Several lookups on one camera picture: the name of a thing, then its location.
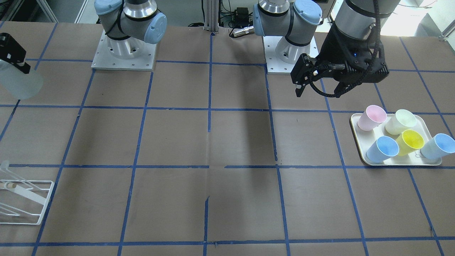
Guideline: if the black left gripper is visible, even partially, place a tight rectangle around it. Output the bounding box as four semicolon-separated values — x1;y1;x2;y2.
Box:
291;26;356;98

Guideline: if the silver metal cylinder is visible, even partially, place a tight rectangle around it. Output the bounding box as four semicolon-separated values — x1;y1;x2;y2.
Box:
229;26;255;38

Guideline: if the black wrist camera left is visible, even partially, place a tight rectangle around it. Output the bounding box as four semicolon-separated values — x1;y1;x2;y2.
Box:
342;44;390;83

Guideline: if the white wire cup rack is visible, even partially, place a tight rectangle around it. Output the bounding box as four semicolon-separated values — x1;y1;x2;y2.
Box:
0;160;55;225

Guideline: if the cream plastic cup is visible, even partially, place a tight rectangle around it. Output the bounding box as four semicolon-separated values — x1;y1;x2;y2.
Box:
385;109;417;135

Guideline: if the aluminium frame post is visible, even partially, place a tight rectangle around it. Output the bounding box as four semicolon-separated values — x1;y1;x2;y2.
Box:
202;0;220;34

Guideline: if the yellow plastic cup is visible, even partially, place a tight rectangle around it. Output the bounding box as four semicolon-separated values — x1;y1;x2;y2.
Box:
395;129;425;156

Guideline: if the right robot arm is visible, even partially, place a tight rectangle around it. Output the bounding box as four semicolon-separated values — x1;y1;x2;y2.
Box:
1;0;167;78

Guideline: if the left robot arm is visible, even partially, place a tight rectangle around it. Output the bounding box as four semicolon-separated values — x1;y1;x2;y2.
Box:
252;0;399;98

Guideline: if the translucent white plastic cup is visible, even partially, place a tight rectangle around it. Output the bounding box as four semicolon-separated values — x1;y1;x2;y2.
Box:
0;60;43;100

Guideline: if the blue cup tray edge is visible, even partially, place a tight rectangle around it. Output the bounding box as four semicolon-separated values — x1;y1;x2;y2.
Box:
421;133;455;159

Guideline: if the blue cup front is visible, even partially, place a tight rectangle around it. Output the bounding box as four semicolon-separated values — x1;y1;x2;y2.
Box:
366;136;400;163

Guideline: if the pink plastic cup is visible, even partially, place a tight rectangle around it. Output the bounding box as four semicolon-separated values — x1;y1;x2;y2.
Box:
357;105;388;131

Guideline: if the cream plastic tray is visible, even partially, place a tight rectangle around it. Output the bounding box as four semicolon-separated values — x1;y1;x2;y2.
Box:
350;113;442;166

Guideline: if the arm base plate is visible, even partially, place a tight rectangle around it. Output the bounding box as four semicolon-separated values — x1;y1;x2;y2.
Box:
262;33;320;75
91;31;157;71

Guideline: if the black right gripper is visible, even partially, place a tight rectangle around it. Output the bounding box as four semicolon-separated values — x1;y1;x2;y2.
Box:
0;33;31;74

